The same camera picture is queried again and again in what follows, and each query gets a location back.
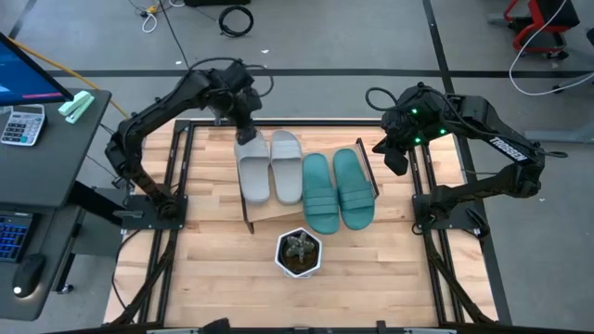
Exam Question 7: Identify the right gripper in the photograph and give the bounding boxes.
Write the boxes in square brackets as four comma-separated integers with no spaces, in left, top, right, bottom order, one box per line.
[372,83,449,177]

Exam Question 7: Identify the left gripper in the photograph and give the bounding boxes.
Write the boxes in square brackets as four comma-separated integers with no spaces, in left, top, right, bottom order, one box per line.
[217,62,264,146]

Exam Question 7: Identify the grey foam slide sandal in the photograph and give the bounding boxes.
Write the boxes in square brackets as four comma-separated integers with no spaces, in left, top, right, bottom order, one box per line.
[269,129,304,206]
[233,131,272,205]

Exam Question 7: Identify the teal foam slide sandal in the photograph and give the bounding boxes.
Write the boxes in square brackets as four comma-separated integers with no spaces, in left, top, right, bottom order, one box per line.
[331,148,377,232]
[302,152,342,236]

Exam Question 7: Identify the small green cactus plant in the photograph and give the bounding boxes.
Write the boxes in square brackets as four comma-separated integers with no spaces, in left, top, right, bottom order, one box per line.
[283,231,317,266]

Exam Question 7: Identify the white hexagonal plant pot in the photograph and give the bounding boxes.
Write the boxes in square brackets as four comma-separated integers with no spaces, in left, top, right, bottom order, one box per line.
[274,226,324,280]

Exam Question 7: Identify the grey desk leg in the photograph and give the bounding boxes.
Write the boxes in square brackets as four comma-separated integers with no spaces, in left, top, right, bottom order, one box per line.
[522,69,594,145]

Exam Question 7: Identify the black desk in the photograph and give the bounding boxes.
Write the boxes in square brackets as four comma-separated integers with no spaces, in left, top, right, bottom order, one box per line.
[0,87,113,322]

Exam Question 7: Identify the red and black chair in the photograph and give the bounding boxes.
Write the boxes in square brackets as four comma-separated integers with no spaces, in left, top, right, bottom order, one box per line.
[487,0,581,60]

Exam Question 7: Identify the grey desk calculator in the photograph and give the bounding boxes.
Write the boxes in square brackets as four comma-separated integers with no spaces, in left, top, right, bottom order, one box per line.
[0,103,47,148]

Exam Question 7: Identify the computer monitor with blue screen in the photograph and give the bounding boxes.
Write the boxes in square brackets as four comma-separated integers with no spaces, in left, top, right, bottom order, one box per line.
[0,31,75,109]

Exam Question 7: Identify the black keyboard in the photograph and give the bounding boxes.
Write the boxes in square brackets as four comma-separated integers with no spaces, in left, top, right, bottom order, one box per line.
[0,211,34,264]

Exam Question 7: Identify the black computer mouse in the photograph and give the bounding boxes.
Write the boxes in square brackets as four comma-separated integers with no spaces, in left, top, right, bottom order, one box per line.
[11,252,46,300]

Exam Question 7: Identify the black table frame rails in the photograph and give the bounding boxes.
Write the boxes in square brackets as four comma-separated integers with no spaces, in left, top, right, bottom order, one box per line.
[109,118,514,334]

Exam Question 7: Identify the wooden shelf with black frame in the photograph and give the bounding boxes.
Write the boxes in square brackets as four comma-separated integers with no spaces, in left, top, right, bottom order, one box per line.
[238,136,381,236]

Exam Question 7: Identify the long black floor cable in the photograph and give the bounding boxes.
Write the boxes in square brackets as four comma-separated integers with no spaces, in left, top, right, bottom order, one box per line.
[157,0,196,66]

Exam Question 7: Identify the coiled black cable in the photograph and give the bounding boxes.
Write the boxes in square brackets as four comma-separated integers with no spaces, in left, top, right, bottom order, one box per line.
[217,5,255,39]

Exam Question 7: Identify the long white cable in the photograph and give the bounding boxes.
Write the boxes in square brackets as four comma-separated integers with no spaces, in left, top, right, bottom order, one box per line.
[508,0,594,97]

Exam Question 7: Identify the short white cable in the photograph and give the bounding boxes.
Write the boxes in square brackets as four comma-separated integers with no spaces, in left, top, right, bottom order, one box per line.
[140,9,160,34]

